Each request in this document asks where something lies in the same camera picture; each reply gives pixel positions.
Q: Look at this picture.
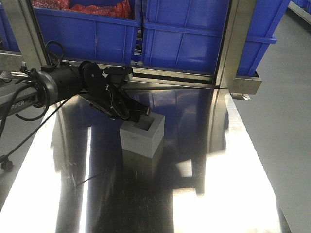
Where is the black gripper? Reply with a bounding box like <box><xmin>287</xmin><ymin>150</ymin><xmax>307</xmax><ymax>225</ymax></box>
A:
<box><xmin>79</xmin><ymin>61</ymin><xmax>151</xmax><ymax>123</ymax></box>

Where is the gray square hollow base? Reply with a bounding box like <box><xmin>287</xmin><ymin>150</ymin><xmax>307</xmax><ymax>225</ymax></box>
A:
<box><xmin>120</xmin><ymin>112</ymin><xmax>165</xmax><ymax>158</ymax></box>

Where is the robot arm black silver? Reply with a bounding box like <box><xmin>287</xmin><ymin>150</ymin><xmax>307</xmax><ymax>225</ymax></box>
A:
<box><xmin>0</xmin><ymin>61</ymin><xmax>151</xmax><ymax>122</ymax></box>

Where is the blue plastic bin centre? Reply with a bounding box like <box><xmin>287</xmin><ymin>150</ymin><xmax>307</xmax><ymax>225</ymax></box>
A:
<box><xmin>142</xmin><ymin>0</ymin><xmax>289</xmax><ymax>76</ymax></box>

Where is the blue bin with red contents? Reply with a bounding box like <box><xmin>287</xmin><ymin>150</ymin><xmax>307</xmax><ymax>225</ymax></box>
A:
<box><xmin>35</xmin><ymin>0</ymin><xmax>141</xmax><ymax>64</ymax></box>

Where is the blue bin far left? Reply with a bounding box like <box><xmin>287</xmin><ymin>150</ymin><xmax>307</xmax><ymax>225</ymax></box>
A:
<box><xmin>0</xmin><ymin>4</ymin><xmax>20</xmax><ymax>52</ymax></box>

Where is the red mesh bag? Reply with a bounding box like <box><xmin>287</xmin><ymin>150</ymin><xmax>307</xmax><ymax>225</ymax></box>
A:
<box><xmin>32</xmin><ymin>0</ymin><xmax>132</xmax><ymax>19</ymax></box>

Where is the black caster wheel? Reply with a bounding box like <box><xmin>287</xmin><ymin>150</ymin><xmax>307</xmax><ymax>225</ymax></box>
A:
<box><xmin>0</xmin><ymin>155</ymin><xmax>13</xmax><ymax>172</ymax></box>

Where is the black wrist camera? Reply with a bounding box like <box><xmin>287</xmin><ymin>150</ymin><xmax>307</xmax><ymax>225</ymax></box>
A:
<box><xmin>104</xmin><ymin>66</ymin><xmax>133</xmax><ymax>84</ymax></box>

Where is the stainless steel rack frame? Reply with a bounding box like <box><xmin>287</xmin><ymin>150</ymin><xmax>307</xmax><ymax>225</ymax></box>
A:
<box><xmin>0</xmin><ymin>0</ymin><xmax>262</xmax><ymax>100</ymax></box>

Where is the black cable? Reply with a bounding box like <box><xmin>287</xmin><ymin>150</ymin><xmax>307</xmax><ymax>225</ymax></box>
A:
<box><xmin>0</xmin><ymin>40</ymin><xmax>73</xmax><ymax>161</ymax></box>

